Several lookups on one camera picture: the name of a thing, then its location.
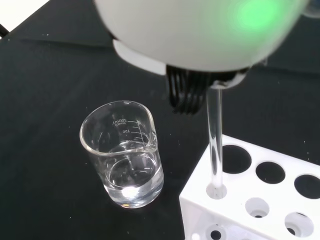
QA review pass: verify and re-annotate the black bench cloth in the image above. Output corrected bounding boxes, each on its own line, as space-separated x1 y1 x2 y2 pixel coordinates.
0 0 320 240

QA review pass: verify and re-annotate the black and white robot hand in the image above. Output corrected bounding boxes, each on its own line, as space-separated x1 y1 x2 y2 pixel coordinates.
93 0 311 116

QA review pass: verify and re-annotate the white test tube rack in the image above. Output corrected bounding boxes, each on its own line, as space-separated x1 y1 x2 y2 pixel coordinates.
178 133 320 240

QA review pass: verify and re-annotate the clear glass beaker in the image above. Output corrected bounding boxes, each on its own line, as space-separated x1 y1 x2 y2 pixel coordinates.
79 100 165 210

